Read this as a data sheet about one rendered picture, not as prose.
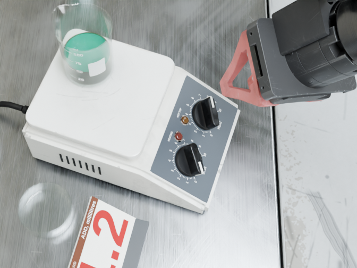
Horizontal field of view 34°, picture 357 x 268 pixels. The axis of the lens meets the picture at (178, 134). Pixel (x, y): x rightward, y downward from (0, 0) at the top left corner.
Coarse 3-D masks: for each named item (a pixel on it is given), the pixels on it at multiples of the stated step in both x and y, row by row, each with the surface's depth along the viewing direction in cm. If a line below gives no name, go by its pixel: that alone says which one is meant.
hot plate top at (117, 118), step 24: (120, 48) 61; (48, 72) 59; (120, 72) 60; (144, 72) 60; (168, 72) 60; (48, 96) 58; (72, 96) 58; (96, 96) 59; (120, 96) 59; (144, 96) 59; (48, 120) 57; (72, 120) 57; (96, 120) 57; (120, 120) 58; (144, 120) 58; (96, 144) 56; (120, 144) 56; (144, 144) 57
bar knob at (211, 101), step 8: (200, 104) 62; (208, 104) 61; (192, 112) 62; (200, 112) 62; (208, 112) 61; (216, 112) 62; (200, 120) 62; (208, 120) 62; (216, 120) 61; (208, 128) 62
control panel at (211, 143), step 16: (192, 80) 63; (192, 96) 63; (208, 96) 64; (176, 112) 61; (224, 112) 64; (176, 128) 61; (192, 128) 62; (224, 128) 64; (160, 144) 59; (176, 144) 60; (208, 144) 62; (224, 144) 63; (160, 160) 59; (208, 160) 62; (160, 176) 58; (176, 176) 59; (208, 176) 61; (192, 192) 60; (208, 192) 61
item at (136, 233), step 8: (112, 208) 60; (128, 216) 62; (136, 224) 62; (144, 224) 62; (80, 232) 57; (128, 232) 61; (136, 232) 61; (144, 232) 61; (128, 240) 61; (136, 240) 61; (128, 248) 61; (136, 248) 61; (72, 256) 56; (128, 256) 60; (136, 256) 60; (120, 264) 60; (128, 264) 60; (136, 264) 60
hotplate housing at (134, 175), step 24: (168, 96) 61; (168, 120) 60; (48, 144) 59; (72, 144) 58; (72, 168) 62; (96, 168) 60; (120, 168) 58; (144, 168) 58; (144, 192) 62; (168, 192) 59
